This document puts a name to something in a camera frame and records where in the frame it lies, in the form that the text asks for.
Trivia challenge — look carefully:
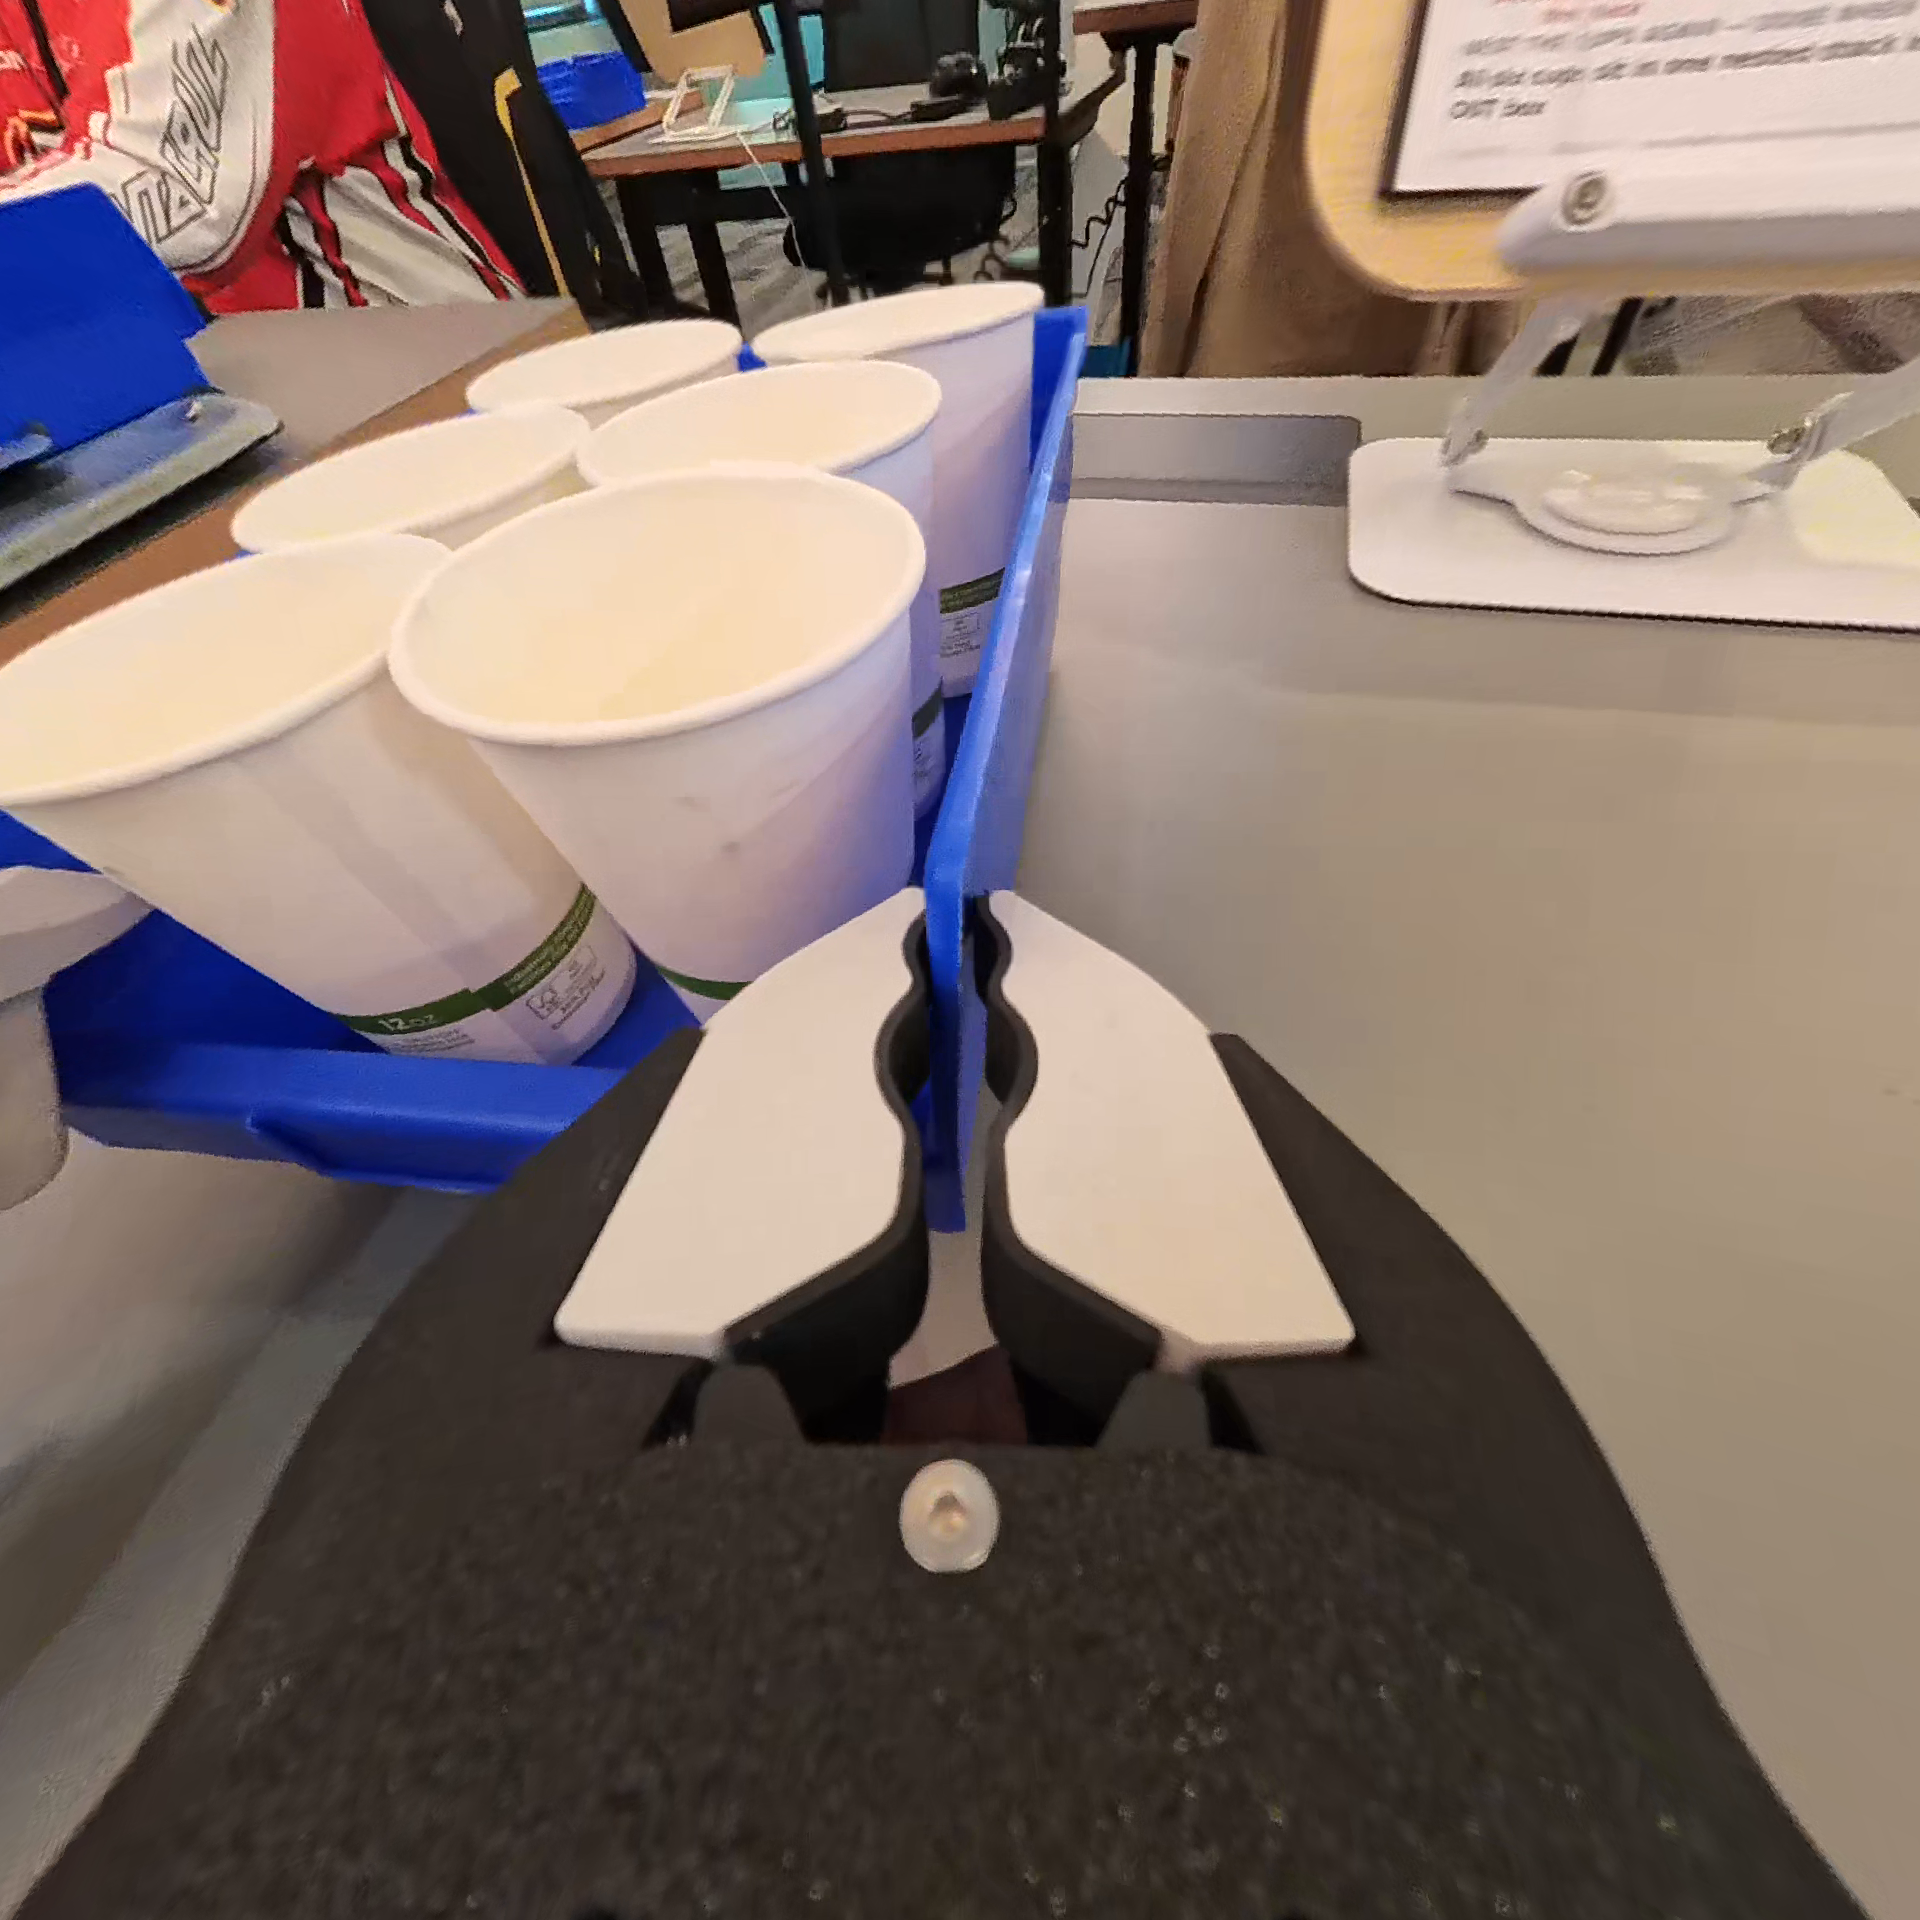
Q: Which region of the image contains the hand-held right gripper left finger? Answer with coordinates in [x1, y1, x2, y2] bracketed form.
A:
[556, 887, 932, 1447]

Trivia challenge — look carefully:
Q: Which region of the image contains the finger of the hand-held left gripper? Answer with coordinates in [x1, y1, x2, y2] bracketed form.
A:
[0, 866, 148, 1002]

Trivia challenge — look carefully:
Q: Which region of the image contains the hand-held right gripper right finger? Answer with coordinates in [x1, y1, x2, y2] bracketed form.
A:
[976, 892, 1359, 1447]

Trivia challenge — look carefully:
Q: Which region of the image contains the group of white paper cups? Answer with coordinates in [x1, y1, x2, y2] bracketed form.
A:
[0, 532, 641, 1068]

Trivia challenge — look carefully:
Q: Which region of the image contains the blue plastic bin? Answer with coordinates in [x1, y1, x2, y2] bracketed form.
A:
[0, 180, 212, 465]
[0, 305, 1088, 1234]

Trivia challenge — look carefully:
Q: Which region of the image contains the person's right hand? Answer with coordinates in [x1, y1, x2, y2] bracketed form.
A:
[885, 1350, 1031, 1447]

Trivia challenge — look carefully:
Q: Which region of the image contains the grey pouch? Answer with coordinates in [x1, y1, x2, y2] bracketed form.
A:
[0, 390, 283, 594]

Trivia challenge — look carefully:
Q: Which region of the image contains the wood-edged table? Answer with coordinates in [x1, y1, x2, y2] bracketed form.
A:
[0, 300, 595, 662]

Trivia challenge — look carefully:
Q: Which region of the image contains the tan cloth cover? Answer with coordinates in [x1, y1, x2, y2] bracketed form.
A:
[1140, 0, 1519, 376]

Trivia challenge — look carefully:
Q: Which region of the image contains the wood-top desk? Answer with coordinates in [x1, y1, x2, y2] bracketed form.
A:
[576, 76, 1128, 325]

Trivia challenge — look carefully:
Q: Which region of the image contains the printed instruction sheet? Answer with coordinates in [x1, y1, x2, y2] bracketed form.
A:
[1381, 0, 1920, 197]

